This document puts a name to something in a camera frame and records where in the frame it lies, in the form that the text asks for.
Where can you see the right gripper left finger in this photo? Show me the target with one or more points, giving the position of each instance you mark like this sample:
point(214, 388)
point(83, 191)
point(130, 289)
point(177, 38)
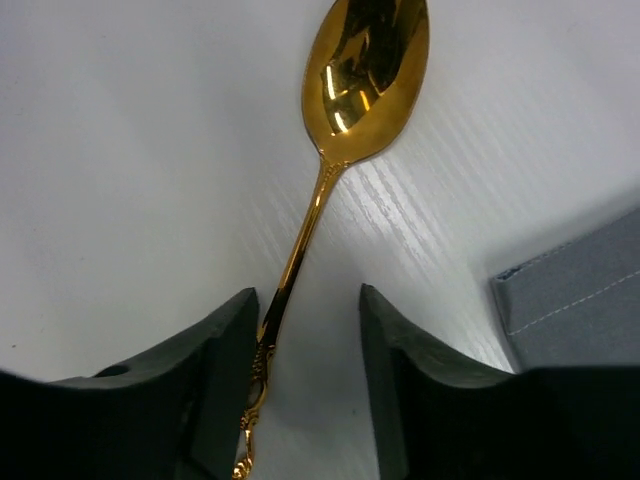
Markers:
point(170, 412)

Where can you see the gold spoon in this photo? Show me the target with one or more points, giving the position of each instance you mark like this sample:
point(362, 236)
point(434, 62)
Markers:
point(362, 79)

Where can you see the striped cloth placemat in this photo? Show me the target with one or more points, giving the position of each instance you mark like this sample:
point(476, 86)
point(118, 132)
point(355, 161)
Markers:
point(577, 304)

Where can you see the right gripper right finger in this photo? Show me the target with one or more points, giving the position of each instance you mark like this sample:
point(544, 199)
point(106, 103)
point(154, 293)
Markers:
point(440, 414)

